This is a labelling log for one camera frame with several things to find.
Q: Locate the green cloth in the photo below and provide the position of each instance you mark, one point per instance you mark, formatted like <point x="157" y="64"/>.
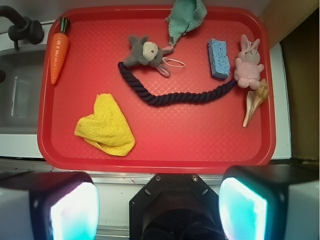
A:
<point x="185" y="16"/>

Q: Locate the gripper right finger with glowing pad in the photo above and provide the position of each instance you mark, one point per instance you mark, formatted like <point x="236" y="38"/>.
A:
<point x="271" y="202"/>

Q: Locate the blue sponge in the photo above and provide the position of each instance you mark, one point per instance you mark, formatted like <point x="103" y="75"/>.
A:
<point x="218" y="58"/>

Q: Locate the orange toy carrot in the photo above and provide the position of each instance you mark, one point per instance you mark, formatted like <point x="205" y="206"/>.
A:
<point x="58" y="49"/>

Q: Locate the black faucet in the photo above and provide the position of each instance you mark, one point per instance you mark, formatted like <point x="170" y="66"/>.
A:
<point x="23" y="28"/>

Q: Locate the pink plush bunny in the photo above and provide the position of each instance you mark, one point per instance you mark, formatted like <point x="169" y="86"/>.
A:
<point x="248" y="68"/>

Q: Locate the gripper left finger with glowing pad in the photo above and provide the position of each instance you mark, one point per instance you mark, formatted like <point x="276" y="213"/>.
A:
<point x="48" y="206"/>

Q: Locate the white sink basin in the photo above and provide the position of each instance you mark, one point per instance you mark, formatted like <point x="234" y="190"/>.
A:
<point x="20" y="96"/>

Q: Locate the tan conch seashell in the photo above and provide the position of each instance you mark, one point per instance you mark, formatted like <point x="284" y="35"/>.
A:
<point x="254" y="99"/>

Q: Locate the yellow cloth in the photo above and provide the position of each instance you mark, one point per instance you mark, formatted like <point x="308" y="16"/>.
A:
<point x="106" y="128"/>

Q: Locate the red plastic tray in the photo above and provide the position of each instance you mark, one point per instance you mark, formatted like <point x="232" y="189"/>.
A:
<point x="180" y="138"/>

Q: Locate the grey plush donkey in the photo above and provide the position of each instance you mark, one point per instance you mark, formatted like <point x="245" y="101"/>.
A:
<point x="147" y="53"/>

